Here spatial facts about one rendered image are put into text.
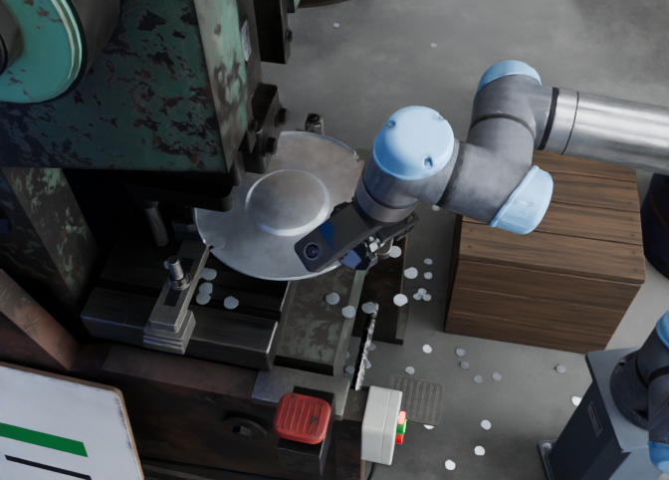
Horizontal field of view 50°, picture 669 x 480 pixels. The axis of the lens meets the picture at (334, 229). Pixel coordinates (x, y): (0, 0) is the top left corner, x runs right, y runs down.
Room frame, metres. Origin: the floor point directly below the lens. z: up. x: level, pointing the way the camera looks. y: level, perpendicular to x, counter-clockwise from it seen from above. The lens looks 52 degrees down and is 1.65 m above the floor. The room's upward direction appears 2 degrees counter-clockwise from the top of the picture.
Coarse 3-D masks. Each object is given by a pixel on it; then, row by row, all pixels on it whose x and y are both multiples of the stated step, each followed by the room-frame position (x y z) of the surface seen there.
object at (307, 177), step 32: (288, 160) 0.81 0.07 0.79; (320, 160) 0.81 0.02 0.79; (256, 192) 0.74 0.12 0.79; (288, 192) 0.74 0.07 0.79; (320, 192) 0.73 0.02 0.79; (352, 192) 0.74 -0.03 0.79; (224, 224) 0.68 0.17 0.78; (256, 224) 0.68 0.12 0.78; (288, 224) 0.67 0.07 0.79; (320, 224) 0.68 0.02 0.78; (224, 256) 0.62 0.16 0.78; (256, 256) 0.62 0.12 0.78; (288, 256) 0.62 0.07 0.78
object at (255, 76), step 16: (240, 0) 0.76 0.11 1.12; (240, 16) 0.75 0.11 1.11; (256, 32) 0.80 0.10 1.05; (256, 48) 0.79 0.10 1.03; (256, 64) 0.78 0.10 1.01; (256, 80) 0.78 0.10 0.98; (256, 96) 0.76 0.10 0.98; (272, 96) 0.75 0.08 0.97; (256, 112) 0.72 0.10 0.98; (272, 112) 0.74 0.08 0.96; (288, 112) 0.76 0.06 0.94; (272, 128) 0.73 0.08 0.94; (256, 144) 0.68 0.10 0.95; (272, 144) 0.69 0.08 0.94; (240, 160) 0.68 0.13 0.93; (256, 160) 0.68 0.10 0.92; (176, 176) 0.69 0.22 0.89; (192, 176) 0.68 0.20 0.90; (208, 176) 0.67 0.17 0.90; (224, 176) 0.67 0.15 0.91; (240, 176) 0.67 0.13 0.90
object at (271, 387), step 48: (0, 288) 0.58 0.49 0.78; (0, 336) 0.56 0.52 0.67; (48, 336) 0.57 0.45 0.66; (144, 384) 0.51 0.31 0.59; (192, 384) 0.50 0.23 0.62; (240, 384) 0.49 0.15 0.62; (288, 384) 0.48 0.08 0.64; (336, 384) 0.48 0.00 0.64; (144, 432) 0.54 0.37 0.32; (192, 432) 0.52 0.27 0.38; (240, 432) 0.46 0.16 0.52; (336, 432) 0.44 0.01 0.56
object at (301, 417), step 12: (288, 396) 0.41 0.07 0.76; (300, 396) 0.41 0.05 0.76; (312, 396) 0.41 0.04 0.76; (288, 408) 0.39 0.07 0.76; (300, 408) 0.39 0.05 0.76; (312, 408) 0.39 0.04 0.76; (324, 408) 0.39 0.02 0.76; (276, 420) 0.38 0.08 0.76; (288, 420) 0.37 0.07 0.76; (300, 420) 0.37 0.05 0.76; (312, 420) 0.37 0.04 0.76; (324, 420) 0.37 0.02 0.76; (276, 432) 0.36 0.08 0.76; (288, 432) 0.36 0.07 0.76; (300, 432) 0.36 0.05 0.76; (312, 432) 0.36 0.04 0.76; (324, 432) 0.36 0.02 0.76
